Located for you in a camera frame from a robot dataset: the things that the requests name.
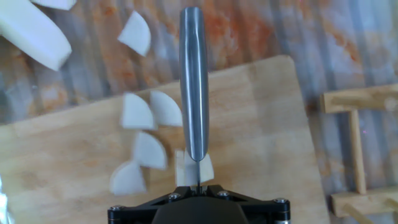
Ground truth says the steel cleaver knife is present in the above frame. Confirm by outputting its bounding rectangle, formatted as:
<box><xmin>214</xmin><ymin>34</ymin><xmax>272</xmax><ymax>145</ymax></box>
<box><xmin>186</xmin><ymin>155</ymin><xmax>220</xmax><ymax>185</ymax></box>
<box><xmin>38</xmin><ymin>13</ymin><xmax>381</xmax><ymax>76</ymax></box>
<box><xmin>179</xmin><ymin>6</ymin><xmax>210</xmax><ymax>190</ymax></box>

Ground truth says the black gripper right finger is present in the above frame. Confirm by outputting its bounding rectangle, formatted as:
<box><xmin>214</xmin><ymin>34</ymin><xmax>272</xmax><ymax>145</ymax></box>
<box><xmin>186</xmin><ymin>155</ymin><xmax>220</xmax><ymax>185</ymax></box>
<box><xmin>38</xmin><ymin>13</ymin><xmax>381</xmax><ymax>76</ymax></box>
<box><xmin>200</xmin><ymin>184</ymin><xmax>292</xmax><ymax>224</ymax></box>

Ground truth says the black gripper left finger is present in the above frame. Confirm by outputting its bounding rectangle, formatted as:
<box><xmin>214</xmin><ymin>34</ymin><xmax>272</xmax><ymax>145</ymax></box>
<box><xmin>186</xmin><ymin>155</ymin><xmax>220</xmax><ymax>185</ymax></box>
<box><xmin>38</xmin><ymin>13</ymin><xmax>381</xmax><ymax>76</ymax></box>
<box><xmin>107</xmin><ymin>185</ymin><xmax>199</xmax><ymax>224</ymax></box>

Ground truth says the marble pattern plastic mat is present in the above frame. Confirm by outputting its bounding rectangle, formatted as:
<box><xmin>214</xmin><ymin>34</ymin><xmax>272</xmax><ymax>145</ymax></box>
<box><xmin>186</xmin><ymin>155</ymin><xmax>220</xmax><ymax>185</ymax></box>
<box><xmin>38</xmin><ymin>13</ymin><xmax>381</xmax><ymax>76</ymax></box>
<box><xmin>0</xmin><ymin>0</ymin><xmax>398</xmax><ymax>224</ymax></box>

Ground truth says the bamboo cutting board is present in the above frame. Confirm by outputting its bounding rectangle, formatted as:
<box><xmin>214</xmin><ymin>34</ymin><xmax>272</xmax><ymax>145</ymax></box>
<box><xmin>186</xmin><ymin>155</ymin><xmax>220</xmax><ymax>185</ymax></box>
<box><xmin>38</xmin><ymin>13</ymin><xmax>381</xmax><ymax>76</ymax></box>
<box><xmin>0</xmin><ymin>55</ymin><xmax>330</xmax><ymax>224</ymax></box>

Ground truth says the wooden peg rack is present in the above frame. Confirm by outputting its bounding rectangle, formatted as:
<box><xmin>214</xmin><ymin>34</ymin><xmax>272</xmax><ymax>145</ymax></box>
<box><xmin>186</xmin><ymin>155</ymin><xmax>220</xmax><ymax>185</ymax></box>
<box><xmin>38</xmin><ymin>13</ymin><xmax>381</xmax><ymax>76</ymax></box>
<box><xmin>320</xmin><ymin>83</ymin><xmax>398</xmax><ymax>224</ymax></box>

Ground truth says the long white radish wedge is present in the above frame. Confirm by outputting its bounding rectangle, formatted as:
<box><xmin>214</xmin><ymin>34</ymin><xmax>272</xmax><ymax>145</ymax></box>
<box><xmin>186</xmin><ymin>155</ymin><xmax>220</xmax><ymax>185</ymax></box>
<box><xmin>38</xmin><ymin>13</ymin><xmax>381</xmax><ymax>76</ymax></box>
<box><xmin>0</xmin><ymin>0</ymin><xmax>73</xmax><ymax>72</ymax></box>

